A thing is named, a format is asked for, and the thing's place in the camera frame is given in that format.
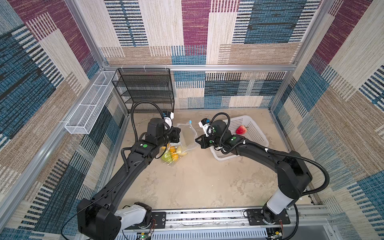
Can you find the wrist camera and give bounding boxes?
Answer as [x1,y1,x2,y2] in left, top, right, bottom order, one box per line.
[163,111,174,131]
[199,118,213,137]

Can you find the small yellow fruit toy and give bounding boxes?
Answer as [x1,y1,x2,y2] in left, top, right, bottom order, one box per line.
[171,153,179,162]

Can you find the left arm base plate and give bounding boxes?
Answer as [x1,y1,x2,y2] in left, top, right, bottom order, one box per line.
[125,212,167,230]

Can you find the clear zip top bag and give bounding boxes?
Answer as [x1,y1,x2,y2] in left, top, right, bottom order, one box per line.
[160,120,198,165]

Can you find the black wire shelf rack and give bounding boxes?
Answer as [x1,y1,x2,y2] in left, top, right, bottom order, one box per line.
[112,68,175,112]

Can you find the white plastic basket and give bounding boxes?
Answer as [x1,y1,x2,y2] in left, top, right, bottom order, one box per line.
[210,115,269,161]

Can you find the aluminium rail frame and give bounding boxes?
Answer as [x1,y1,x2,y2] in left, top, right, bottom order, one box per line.
[114,205,342,240]

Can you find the white wire mesh tray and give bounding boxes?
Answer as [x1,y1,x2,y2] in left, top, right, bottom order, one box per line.
[65,71,115,135]

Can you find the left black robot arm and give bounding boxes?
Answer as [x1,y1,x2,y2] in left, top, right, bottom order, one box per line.
[74,103,181,240]

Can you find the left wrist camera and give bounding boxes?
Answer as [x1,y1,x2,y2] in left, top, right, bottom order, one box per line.
[163,111,174,131]

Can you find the green apple toy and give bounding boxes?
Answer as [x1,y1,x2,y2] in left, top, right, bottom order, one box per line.
[161,152,173,164]

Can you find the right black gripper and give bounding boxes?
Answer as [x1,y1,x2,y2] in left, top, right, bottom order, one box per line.
[195,132,223,149]

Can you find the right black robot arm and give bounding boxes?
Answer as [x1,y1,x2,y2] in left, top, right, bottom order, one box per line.
[195,118,330,225]

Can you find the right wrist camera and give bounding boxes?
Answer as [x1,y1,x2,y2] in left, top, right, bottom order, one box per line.
[199,118,213,137]

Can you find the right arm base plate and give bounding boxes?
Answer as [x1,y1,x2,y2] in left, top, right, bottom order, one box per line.
[243,208,291,226]

